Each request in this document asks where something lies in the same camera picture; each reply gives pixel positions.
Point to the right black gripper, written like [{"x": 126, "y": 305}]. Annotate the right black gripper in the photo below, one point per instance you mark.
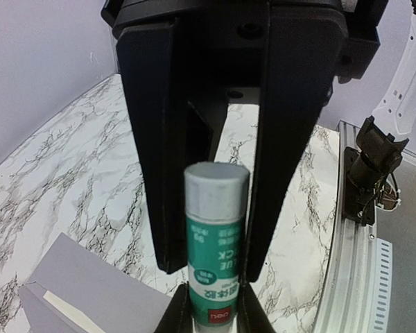
[{"x": 279, "y": 55}]

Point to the green white glue stick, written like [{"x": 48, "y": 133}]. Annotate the green white glue stick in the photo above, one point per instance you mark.
[{"x": 216, "y": 202}]

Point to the aluminium front table rail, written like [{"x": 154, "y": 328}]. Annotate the aluminium front table rail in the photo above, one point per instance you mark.
[{"x": 371, "y": 277}]

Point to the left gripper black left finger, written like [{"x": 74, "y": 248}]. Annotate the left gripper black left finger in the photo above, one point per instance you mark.
[{"x": 178, "y": 317}]

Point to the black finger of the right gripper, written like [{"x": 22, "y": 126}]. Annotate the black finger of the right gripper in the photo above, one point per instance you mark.
[{"x": 152, "y": 73}]

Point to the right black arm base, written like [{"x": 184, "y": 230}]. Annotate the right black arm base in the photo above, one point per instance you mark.
[{"x": 363, "y": 191}]

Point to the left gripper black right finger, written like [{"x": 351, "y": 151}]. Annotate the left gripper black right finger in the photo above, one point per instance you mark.
[{"x": 252, "y": 317}]

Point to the grey paper envelope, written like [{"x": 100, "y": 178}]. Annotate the grey paper envelope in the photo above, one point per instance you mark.
[{"x": 111, "y": 299}]

